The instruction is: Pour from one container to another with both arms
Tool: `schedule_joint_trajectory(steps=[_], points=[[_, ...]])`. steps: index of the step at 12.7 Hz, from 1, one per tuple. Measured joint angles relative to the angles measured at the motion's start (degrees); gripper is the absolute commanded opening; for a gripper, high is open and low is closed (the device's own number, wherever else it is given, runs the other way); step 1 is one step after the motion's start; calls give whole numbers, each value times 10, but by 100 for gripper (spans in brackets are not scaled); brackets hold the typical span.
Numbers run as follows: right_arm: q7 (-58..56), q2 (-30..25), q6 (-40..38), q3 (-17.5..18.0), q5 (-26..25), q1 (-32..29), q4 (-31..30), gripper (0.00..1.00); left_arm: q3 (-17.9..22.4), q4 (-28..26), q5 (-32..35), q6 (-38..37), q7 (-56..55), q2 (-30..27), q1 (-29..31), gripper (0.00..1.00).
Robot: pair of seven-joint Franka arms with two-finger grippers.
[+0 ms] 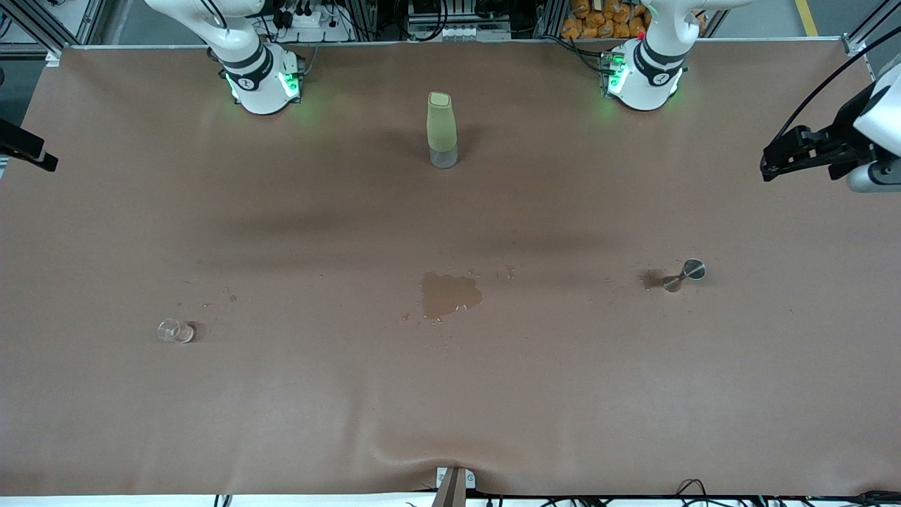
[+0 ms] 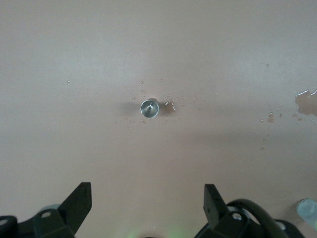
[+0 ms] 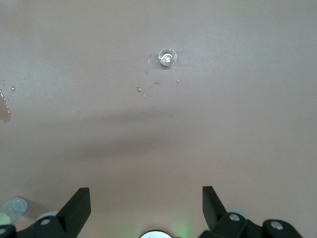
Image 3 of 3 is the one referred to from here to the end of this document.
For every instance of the green capped clear bottle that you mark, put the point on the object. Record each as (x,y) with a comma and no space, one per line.
(17,205)

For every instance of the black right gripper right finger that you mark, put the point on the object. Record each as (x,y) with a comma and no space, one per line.
(215,213)

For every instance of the spilled liquid puddle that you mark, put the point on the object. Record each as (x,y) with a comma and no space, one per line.
(4,111)

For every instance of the small clear glass cup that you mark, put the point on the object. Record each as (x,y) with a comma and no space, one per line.
(167,57)

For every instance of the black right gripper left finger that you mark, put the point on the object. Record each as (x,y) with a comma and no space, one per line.
(74,213)

